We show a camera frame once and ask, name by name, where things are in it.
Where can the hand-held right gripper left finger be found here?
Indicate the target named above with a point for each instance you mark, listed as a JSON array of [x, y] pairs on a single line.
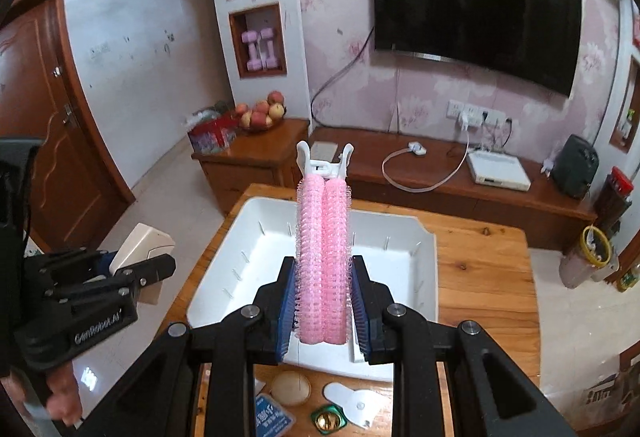
[[286, 312]]

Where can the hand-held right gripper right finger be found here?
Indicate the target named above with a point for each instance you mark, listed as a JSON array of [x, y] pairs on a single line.
[[360, 312]]

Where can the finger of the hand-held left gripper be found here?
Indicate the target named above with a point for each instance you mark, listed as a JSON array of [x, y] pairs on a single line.
[[150, 269], [75, 259]]

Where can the white plastic storage bin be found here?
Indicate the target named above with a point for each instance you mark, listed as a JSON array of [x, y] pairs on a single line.
[[400, 257]]

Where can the round gold compact case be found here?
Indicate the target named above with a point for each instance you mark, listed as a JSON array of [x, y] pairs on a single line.
[[291, 387]]

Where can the pink hair roller clip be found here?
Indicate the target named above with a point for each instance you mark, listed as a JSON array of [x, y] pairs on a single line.
[[320, 242]]

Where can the white plastic opener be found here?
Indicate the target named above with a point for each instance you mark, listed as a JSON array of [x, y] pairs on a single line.
[[357, 404]]

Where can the blue card pack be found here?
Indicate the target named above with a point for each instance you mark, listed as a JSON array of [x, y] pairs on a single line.
[[272, 417]]

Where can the green and gold jar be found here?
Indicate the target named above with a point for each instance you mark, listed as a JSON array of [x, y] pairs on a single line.
[[328, 421]]

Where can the person's left hand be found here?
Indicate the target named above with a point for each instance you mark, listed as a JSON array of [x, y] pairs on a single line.
[[64, 397]]

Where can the brown wooden door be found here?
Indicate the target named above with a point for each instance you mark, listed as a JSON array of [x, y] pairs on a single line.
[[45, 117]]

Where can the wooden television cabinet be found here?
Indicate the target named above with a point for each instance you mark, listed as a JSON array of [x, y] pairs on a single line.
[[450, 197]]

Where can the red snack packets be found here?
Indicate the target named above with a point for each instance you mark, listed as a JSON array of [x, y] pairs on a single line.
[[212, 134]]

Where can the wooden side cabinet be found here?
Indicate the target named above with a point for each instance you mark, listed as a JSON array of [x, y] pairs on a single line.
[[250, 157]]

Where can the fruit bowl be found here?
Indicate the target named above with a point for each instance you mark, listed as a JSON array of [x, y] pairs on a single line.
[[262, 128]]

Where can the stuffed toy bear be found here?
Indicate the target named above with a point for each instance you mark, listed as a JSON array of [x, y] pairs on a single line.
[[260, 112]]

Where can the white set-top box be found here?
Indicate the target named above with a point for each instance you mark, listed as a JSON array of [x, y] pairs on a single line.
[[497, 169]]

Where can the yellow rim plastic jar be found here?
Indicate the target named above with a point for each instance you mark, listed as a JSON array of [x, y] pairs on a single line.
[[590, 257]]

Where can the purple dumbbell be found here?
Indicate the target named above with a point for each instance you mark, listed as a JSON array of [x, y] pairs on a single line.
[[251, 52], [268, 48]]

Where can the black countertop appliance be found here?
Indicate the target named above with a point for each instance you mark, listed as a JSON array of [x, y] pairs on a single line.
[[575, 167]]

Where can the red lid jar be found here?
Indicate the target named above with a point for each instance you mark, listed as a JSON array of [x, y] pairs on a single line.
[[615, 197]]

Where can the black flat television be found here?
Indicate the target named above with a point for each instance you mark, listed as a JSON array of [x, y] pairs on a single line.
[[475, 7]]

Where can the small bottle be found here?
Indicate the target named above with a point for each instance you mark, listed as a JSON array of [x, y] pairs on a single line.
[[627, 124]]

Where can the wall power sockets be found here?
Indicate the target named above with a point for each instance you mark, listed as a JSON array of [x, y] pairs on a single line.
[[492, 116]]

